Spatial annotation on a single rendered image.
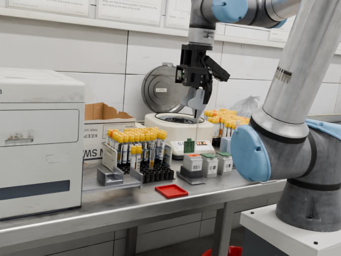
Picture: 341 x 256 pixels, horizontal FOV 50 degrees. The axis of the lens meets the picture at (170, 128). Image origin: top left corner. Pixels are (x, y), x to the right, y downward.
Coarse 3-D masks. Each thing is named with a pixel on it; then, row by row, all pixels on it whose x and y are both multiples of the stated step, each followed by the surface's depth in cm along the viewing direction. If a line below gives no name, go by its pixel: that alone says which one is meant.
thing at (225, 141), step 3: (222, 138) 128; (225, 138) 128; (228, 138) 129; (222, 141) 128; (225, 141) 127; (228, 141) 126; (222, 144) 128; (225, 144) 127; (228, 144) 126; (222, 147) 128; (225, 147) 127; (228, 147) 127; (222, 150) 129; (225, 150) 127; (228, 150) 127
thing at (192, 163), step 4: (184, 156) 113; (188, 156) 111; (192, 156) 111; (196, 156) 111; (200, 156) 112; (184, 160) 113; (188, 160) 111; (192, 160) 110; (196, 160) 110; (200, 160) 111; (184, 164) 113; (188, 164) 111; (192, 164) 110; (196, 164) 111; (200, 164) 111; (188, 168) 111; (192, 168) 110; (196, 168) 111; (200, 168) 112
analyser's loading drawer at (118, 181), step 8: (104, 176) 92; (112, 176) 98; (120, 176) 94; (128, 176) 100; (136, 176) 98; (88, 184) 91; (96, 184) 92; (104, 184) 92; (112, 184) 92; (120, 184) 93; (128, 184) 94; (136, 184) 96; (88, 192) 89
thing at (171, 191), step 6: (156, 186) 103; (162, 186) 104; (168, 186) 105; (174, 186) 106; (162, 192) 99; (168, 192) 101; (174, 192) 102; (180, 192) 102; (186, 192) 101; (168, 198) 98
